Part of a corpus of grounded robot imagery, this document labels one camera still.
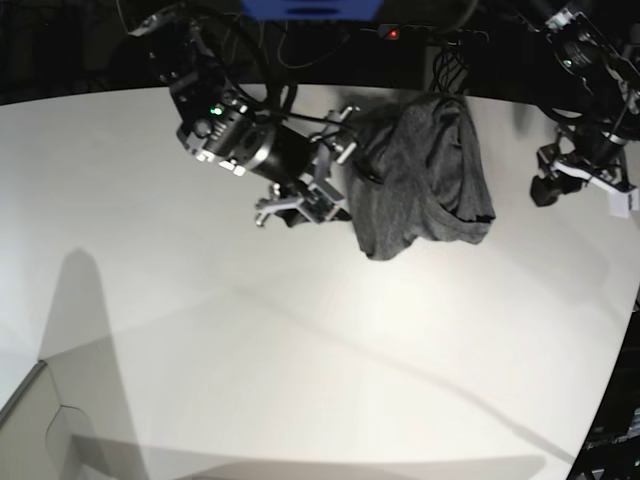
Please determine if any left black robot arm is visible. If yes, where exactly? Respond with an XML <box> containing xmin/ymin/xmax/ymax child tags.
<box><xmin>518</xmin><ymin>1</ymin><xmax>639</xmax><ymax>218</ymax></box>

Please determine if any blue plastic box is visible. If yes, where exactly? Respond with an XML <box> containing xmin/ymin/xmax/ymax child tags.
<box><xmin>242</xmin><ymin>0</ymin><xmax>383</xmax><ymax>21</ymax></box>

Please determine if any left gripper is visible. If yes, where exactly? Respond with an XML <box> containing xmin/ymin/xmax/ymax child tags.
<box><xmin>530</xmin><ymin>127</ymin><xmax>639</xmax><ymax>218</ymax></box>

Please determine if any black power strip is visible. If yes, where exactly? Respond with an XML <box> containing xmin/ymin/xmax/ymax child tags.
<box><xmin>374</xmin><ymin>23</ymin><xmax>491</xmax><ymax>46</ymax></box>

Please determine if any grey long-sleeve t-shirt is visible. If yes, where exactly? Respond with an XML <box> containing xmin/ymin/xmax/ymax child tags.
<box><xmin>347</xmin><ymin>94</ymin><xmax>496</xmax><ymax>261</ymax></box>

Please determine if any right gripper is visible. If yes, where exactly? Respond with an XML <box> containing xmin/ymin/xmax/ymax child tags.
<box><xmin>255</xmin><ymin>104</ymin><xmax>360</xmax><ymax>228</ymax></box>

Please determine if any grey side table panel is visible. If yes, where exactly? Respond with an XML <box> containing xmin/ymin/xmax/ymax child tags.
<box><xmin>1</xmin><ymin>362</ymin><xmax>87</xmax><ymax>479</ymax></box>

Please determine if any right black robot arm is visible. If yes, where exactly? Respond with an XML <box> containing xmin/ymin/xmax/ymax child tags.
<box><xmin>127</xmin><ymin>1</ymin><xmax>359</xmax><ymax>227</ymax></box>

